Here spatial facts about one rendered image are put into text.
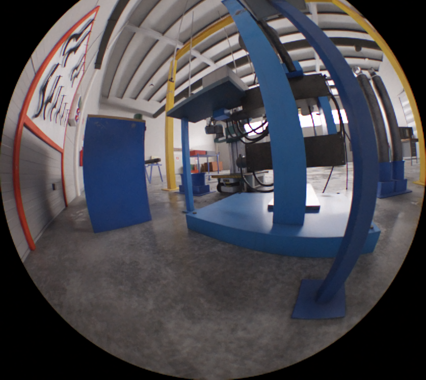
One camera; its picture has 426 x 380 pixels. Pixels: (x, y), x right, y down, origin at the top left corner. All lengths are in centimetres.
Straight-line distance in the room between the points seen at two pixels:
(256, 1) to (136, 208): 158
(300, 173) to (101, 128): 137
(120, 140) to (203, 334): 123
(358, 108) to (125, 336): 80
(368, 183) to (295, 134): 46
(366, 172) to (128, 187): 127
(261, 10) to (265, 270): 119
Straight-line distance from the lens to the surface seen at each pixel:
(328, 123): 95
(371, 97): 206
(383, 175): 193
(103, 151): 112
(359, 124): 32
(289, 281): 59
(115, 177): 111
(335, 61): 38
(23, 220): 120
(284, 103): 72
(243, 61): 703
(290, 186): 67
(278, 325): 49
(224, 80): 92
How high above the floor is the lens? 45
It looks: level
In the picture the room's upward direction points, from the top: 4 degrees counter-clockwise
